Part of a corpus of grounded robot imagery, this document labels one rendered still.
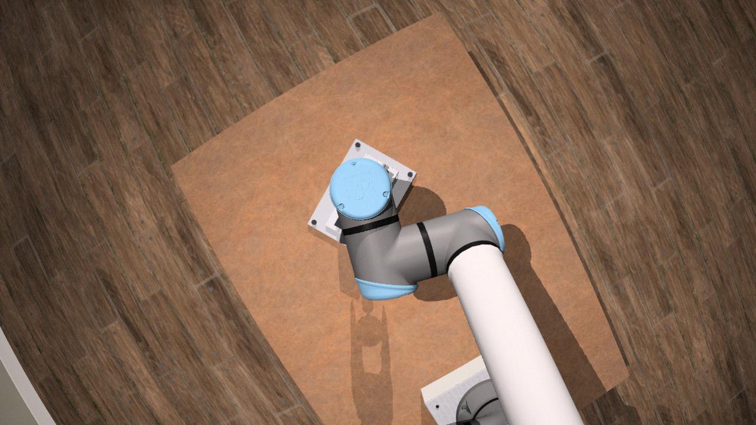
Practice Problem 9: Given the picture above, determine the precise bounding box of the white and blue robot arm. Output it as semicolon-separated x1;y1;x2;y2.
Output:
330;158;584;425

